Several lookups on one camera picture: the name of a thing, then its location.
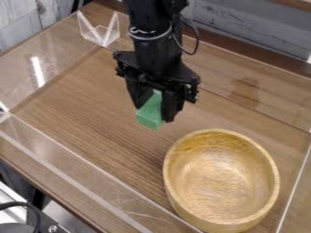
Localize clear acrylic corner bracket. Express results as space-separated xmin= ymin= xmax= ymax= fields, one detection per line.
xmin=76 ymin=11 xmax=120 ymax=47

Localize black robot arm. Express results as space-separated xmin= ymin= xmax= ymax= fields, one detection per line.
xmin=114 ymin=0 xmax=200 ymax=123

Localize brown wooden bowl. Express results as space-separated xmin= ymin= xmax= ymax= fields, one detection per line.
xmin=163 ymin=128 xmax=281 ymax=233

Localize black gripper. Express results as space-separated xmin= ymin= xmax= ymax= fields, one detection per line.
xmin=114 ymin=30 xmax=200 ymax=123

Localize black cable bottom left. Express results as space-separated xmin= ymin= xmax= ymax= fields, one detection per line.
xmin=0 ymin=201 xmax=44 ymax=233

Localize green rectangular block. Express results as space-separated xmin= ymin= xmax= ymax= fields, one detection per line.
xmin=136 ymin=91 xmax=164 ymax=130

